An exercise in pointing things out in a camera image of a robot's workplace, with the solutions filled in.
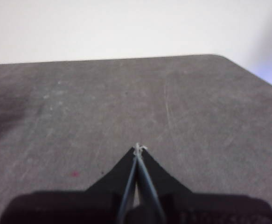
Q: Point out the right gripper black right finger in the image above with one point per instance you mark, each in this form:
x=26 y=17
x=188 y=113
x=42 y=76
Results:
x=196 y=210

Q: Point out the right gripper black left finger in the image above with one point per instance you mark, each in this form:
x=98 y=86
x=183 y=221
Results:
x=84 y=207

